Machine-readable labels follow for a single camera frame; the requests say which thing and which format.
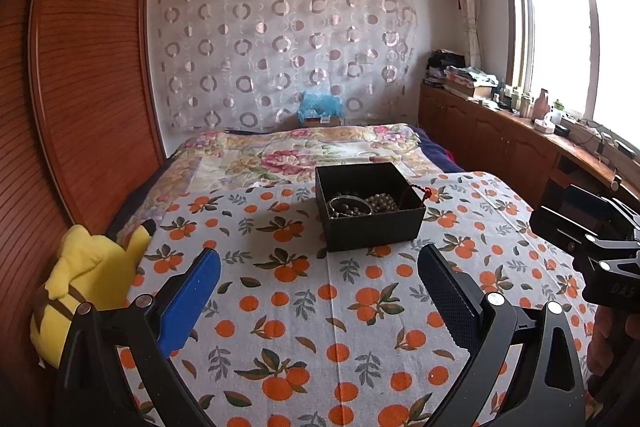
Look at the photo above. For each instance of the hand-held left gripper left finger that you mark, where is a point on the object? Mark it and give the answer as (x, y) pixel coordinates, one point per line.
(192, 302)

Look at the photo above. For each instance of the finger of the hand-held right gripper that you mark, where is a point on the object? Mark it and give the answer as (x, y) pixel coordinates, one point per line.
(555, 229)

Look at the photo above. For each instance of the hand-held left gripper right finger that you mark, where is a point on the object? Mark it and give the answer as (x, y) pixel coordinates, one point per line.
(447, 302)

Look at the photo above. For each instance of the black jewelry box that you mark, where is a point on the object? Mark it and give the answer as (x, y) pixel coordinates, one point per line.
(375, 232)

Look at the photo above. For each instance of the person's right hand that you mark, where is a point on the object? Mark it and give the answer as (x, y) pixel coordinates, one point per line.
(615, 347)

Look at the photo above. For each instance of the white tissue box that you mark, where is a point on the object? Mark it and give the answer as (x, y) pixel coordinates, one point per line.
(544, 126)

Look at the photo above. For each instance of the wooden side cabinet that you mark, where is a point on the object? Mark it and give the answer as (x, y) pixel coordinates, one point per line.
(500, 137)

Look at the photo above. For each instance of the yellow plush toy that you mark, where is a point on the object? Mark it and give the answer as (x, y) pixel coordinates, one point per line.
(85, 257)

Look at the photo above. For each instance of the pink bottle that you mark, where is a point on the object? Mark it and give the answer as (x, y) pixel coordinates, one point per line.
(542, 104)

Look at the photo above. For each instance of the orange fruit print bedsheet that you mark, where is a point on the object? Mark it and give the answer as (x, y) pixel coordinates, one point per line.
(320, 307)

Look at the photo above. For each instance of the row of toiletry bottles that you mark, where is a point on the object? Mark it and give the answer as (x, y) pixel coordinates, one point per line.
(517, 99)

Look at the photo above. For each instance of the dark purple blanket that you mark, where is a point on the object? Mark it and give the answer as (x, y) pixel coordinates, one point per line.
(440, 157)

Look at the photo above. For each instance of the floral quilt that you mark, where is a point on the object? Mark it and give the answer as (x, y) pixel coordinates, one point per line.
(280, 157)

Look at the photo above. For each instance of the stack of books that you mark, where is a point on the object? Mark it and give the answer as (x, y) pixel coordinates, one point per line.
(470, 82)

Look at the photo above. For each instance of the black bag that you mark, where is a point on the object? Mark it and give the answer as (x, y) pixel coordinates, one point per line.
(445, 62)

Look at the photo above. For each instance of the window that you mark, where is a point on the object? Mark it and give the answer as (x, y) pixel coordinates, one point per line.
(575, 22)

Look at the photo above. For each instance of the small cardboard box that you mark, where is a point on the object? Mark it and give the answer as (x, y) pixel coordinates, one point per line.
(325, 122)

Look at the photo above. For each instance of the blue plastic bag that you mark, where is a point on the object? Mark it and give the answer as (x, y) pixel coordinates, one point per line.
(320, 104)

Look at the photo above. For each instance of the wooden headboard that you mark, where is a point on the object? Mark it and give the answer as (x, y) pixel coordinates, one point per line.
(90, 82)

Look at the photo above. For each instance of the circle pattern sheer curtain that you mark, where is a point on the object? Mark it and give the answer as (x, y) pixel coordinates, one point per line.
(280, 47)

